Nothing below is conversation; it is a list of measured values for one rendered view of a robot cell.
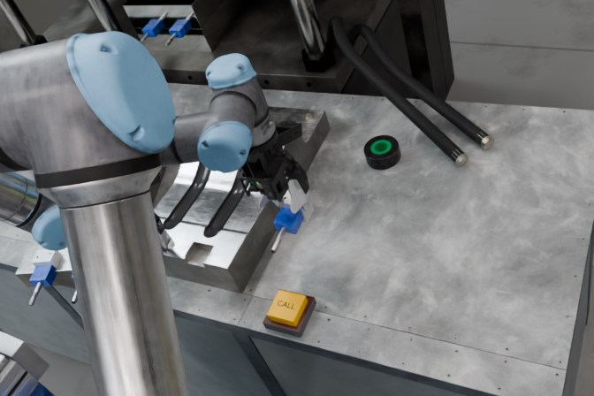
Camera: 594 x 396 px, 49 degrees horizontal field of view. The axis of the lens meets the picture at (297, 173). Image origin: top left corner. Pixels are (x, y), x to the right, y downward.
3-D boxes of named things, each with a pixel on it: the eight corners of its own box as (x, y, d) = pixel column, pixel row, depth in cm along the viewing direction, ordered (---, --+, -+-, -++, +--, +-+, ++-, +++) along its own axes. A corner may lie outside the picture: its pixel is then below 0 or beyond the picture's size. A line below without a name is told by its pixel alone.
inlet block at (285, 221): (288, 262, 124) (280, 245, 120) (265, 257, 126) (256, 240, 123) (314, 209, 132) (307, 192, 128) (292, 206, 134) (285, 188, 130)
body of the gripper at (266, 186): (247, 199, 121) (224, 152, 112) (266, 165, 125) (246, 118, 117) (283, 204, 117) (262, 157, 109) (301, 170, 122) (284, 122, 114)
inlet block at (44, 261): (47, 311, 143) (33, 297, 139) (27, 312, 144) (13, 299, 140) (68, 262, 152) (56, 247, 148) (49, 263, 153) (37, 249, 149)
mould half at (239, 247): (241, 293, 135) (218, 255, 126) (144, 270, 147) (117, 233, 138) (331, 128, 163) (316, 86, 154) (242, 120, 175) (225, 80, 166)
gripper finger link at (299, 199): (296, 228, 125) (272, 195, 120) (308, 205, 128) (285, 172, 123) (308, 228, 123) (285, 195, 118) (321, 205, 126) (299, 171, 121)
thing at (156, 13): (211, 52, 206) (190, 4, 195) (145, 49, 219) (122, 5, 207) (277, -34, 235) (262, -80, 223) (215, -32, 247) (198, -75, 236)
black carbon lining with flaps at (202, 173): (219, 246, 136) (203, 217, 130) (159, 233, 144) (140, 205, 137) (286, 131, 156) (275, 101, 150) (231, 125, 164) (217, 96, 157)
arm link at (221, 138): (186, 182, 101) (200, 134, 108) (255, 173, 98) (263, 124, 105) (165, 146, 95) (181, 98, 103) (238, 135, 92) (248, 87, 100)
